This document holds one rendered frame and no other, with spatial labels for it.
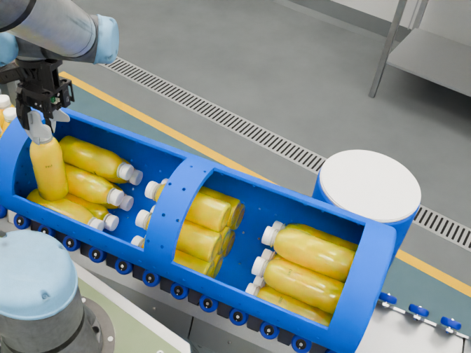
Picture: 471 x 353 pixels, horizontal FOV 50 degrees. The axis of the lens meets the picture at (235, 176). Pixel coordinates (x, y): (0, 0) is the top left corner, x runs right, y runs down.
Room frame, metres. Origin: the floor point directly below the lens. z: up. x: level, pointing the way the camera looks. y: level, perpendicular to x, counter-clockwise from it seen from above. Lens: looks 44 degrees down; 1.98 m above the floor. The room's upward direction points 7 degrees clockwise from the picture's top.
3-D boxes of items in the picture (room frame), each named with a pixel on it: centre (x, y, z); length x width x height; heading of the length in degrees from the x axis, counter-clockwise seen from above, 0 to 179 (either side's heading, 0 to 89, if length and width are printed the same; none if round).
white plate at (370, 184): (1.03, -0.37, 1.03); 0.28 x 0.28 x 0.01
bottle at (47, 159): (0.82, 0.43, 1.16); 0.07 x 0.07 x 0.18
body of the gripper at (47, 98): (0.82, 0.40, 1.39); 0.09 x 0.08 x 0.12; 71
